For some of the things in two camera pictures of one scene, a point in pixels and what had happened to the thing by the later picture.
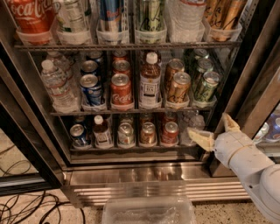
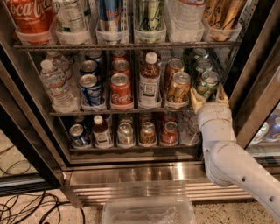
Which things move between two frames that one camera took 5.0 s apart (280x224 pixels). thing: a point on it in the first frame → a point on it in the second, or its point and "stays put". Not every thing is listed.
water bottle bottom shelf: x=191 y=118 stays put
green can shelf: x=206 y=92 stays put
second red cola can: x=121 y=66 stays put
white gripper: x=231 y=148 → x=213 y=111
